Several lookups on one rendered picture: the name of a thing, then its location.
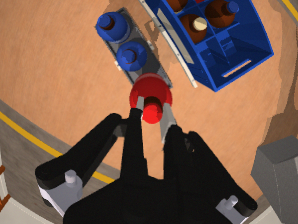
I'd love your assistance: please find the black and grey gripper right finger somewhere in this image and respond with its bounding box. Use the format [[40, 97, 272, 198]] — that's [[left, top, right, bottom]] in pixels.
[[159, 102, 258, 224]]

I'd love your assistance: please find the black flat tray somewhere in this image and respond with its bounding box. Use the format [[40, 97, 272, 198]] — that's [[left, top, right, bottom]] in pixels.
[[102, 7, 173, 89]]

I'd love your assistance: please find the red labeled bottle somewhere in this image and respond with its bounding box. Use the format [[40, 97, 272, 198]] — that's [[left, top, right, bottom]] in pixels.
[[129, 72, 173, 124]]

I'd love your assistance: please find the brown bottle with cream cap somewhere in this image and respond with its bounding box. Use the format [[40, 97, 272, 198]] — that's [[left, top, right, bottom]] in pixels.
[[179, 14, 207, 44], [166, 0, 188, 14]]

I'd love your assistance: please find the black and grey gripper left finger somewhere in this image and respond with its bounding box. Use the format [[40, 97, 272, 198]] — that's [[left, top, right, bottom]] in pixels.
[[35, 96, 154, 224]]

